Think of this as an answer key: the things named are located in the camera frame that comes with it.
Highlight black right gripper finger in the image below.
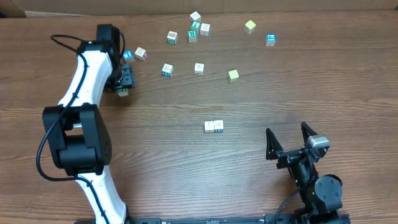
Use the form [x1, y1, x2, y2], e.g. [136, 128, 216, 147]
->
[301, 122, 318, 146]
[266, 128, 284, 160]

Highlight green C wooden block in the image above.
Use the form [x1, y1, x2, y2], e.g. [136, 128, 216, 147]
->
[117, 88, 129, 97]

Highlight blue side wooden block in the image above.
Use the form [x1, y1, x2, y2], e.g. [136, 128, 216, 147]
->
[214, 120, 224, 133]

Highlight plain wooden picture block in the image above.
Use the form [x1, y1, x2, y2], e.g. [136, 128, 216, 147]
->
[204, 121, 215, 133]

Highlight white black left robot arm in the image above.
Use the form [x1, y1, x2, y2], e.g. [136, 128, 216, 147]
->
[36, 24, 135, 223]

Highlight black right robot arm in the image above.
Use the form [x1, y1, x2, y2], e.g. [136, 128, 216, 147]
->
[265, 122, 351, 224]

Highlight blue top wooden block left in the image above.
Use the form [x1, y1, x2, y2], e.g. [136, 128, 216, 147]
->
[123, 50, 134, 63]

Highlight red letter wooden block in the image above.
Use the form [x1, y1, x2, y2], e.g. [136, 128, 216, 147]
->
[134, 47, 147, 60]

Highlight blue side picture block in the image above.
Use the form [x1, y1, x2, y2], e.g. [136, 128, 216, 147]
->
[162, 63, 174, 77]

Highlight green B wooden block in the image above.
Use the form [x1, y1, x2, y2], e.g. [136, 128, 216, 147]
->
[167, 31, 178, 45]

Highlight white picture wooden block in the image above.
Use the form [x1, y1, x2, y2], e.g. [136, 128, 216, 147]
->
[194, 63, 205, 75]

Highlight green R wooden block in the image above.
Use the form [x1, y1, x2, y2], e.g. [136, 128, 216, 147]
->
[187, 30, 197, 43]

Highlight yellow top wooden block near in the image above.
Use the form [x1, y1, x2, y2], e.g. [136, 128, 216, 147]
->
[228, 70, 239, 83]

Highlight yellow wooden block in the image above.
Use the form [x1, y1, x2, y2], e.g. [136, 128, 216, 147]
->
[244, 20, 256, 34]
[228, 70, 239, 83]

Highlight green L wooden block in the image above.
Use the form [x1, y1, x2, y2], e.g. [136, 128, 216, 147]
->
[190, 21, 201, 32]

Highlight white X wooden block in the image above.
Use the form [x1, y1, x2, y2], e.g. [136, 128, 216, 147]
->
[200, 23, 210, 36]

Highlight white top block back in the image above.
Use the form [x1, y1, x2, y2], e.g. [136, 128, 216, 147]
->
[190, 11, 201, 22]

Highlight blue top wooden block right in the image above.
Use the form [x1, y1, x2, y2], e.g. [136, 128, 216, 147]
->
[265, 34, 276, 47]

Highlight yellow top wooden block far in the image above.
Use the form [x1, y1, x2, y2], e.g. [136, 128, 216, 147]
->
[244, 20, 256, 34]

